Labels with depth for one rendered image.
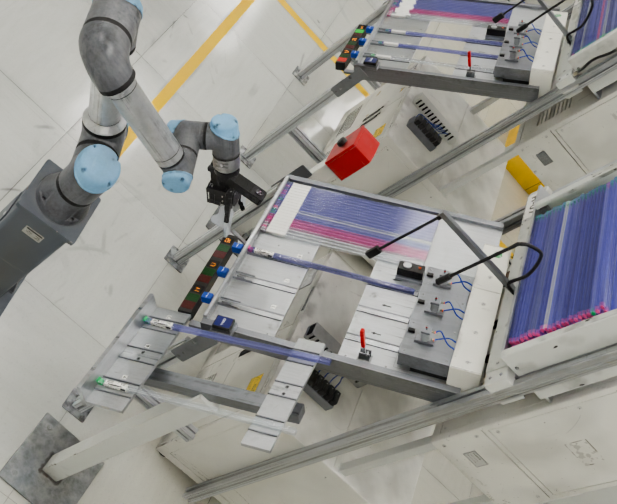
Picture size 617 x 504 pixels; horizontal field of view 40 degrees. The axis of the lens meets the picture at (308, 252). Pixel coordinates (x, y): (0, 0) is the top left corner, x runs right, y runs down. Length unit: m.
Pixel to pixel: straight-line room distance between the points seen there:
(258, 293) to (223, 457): 0.64
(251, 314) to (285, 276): 0.18
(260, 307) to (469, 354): 0.59
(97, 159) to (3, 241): 0.44
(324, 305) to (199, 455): 0.63
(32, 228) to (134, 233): 0.86
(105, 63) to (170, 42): 1.92
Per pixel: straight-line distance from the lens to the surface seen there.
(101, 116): 2.27
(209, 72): 3.92
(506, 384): 2.06
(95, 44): 1.97
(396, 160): 3.56
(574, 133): 3.35
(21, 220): 2.44
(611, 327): 1.91
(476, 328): 2.24
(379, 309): 2.35
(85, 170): 2.24
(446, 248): 2.57
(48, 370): 2.87
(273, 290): 2.39
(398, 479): 2.82
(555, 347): 1.97
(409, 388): 2.21
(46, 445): 2.79
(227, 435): 2.67
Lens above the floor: 2.46
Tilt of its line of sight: 40 degrees down
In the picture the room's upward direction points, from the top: 60 degrees clockwise
